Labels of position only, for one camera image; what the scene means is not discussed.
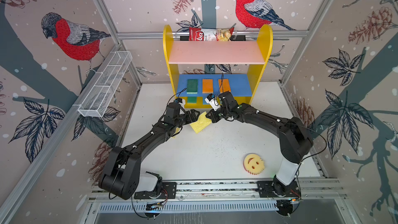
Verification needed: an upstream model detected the yellow smiley face sponge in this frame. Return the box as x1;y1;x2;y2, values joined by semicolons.
243;153;265;175

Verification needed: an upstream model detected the dark green sponge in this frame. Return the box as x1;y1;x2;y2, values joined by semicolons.
186;79;199;94

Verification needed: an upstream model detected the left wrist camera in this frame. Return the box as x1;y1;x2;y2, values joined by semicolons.
174;97;184;105

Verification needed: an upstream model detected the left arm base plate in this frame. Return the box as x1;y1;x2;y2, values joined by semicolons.
133;182;177;200

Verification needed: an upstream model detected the light green sponge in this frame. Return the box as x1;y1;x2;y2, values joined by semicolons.
187;96;197;104

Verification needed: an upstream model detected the pale yellow sponge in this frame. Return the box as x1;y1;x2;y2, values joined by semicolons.
202;79;214;94

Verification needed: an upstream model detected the red cassava chips bag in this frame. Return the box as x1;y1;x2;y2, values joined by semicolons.
189;28;234;41

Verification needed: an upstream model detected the white wire mesh basket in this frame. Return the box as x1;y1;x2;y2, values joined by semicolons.
78;51;132;118

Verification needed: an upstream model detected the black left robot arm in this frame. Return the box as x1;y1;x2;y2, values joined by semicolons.
98;102;200;200

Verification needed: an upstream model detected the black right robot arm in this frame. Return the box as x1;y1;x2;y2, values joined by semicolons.
205;91;314;197

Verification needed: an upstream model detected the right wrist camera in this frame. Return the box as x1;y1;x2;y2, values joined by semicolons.
207;93;221;111

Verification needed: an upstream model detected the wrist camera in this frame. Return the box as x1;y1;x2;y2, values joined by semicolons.
207;93;221;111
174;97;184;105

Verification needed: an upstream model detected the black plastic basket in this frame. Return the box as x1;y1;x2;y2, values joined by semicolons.
180;35;246;41

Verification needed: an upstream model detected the yellow shelf with coloured boards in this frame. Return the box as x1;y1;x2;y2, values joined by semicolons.
163;25;273;108

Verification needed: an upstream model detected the orange sponge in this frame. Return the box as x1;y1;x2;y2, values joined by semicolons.
218;79;231;93

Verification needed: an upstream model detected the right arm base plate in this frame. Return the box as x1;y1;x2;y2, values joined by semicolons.
257;180;301;198

